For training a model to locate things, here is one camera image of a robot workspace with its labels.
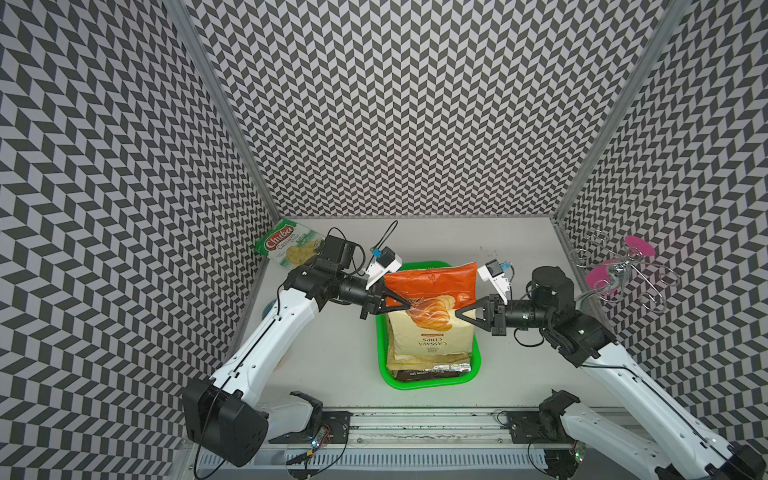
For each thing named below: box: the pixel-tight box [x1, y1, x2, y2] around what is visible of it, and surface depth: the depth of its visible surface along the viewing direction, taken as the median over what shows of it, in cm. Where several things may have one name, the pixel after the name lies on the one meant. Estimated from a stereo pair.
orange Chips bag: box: [386, 293, 476, 371], surface depth 66 cm
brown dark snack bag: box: [395, 364, 472, 382], surface depth 76 cm
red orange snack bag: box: [384, 262, 477, 370], surface depth 64 cm
